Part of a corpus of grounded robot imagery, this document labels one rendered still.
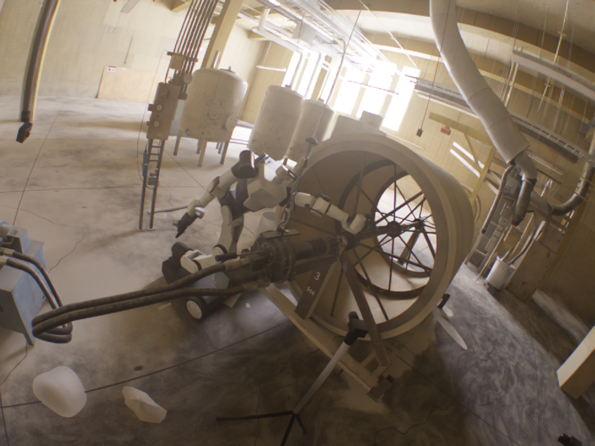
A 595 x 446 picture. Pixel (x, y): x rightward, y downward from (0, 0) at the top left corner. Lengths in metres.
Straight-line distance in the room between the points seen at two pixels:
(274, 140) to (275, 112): 0.77
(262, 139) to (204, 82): 2.47
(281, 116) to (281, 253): 6.10
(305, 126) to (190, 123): 3.69
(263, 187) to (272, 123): 5.70
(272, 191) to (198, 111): 4.40
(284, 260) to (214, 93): 4.80
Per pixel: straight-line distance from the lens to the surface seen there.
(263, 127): 7.35
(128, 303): 1.13
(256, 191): 1.65
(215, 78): 5.81
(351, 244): 2.06
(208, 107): 5.81
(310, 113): 8.19
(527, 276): 7.50
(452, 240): 1.82
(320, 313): 2.43
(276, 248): 1.38
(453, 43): 6.67
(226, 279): 1.31
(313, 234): 2.99
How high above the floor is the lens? 1.68
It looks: 22 degrees down
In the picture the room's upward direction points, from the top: 20 degrees clockwise
